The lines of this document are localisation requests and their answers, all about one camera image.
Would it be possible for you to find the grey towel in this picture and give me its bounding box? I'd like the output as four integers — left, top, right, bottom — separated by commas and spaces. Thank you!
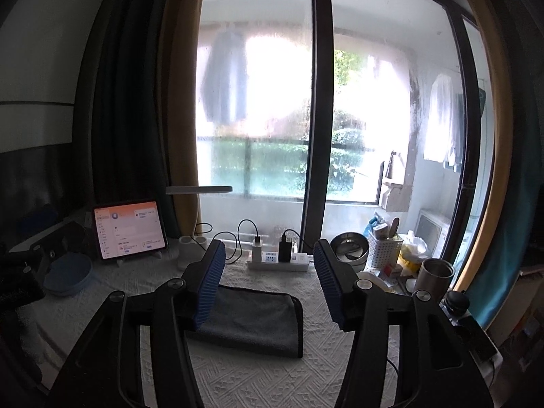
187, 285, 304, 359

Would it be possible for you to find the black device with knob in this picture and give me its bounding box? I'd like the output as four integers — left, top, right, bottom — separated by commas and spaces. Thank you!
442, 290, 498, 362

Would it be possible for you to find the tan curtain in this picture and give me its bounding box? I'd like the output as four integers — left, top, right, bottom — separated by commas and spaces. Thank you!
159, 0, 211, 239

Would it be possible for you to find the white power strip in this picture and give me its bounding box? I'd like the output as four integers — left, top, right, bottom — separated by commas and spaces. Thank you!
246, 252, 310, 271

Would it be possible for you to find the yellow plastic bag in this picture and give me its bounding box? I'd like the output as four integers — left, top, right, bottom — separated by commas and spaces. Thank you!
397, 230, 429, 280

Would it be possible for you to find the stainless steel tumbler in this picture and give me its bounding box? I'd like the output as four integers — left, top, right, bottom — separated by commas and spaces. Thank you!
414, 258, 455, 296

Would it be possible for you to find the blue bowl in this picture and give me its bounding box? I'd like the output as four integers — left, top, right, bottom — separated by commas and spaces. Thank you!
44, 255, 93, 297

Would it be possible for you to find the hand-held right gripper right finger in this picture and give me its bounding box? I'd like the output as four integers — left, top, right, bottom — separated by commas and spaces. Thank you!
313, 239, 496, 408

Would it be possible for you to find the black sliding door frame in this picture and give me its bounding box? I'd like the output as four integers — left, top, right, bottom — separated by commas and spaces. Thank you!
300, 0, 336, 252

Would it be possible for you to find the dark curtain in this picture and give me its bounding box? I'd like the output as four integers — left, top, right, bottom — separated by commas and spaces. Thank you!
75, 0, 181, 239

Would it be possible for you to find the hanging white shirt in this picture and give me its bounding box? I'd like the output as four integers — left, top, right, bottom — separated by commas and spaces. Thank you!
424, 73, 464, 171

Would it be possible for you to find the stainless steel bowl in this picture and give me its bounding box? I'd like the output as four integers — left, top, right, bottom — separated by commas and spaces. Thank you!
330, 232, 370, 271

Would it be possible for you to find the white desk lamp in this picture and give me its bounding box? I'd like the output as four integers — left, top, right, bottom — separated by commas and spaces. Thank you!
165, 186, 234, 269

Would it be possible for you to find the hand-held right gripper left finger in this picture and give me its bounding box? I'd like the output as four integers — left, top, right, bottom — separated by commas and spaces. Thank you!
45, 239, 226, 408

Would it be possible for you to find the white perforated basket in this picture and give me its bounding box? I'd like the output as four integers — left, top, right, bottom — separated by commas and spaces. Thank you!
366, 226, 404, 273

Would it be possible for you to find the white textured tablecloth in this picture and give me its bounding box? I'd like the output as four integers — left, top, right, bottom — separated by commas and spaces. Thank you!
17, 249, 409, 408

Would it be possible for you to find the black cable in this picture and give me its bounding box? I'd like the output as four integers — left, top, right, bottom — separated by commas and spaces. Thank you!
194, 219, 258, 265

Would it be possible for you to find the hanging grey shirt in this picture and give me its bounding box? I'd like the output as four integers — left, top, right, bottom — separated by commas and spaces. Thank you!
201, 23, 249, 123

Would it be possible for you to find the tablet with lit screen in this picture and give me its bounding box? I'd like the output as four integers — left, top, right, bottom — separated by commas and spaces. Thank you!
92, 201, 169, 261

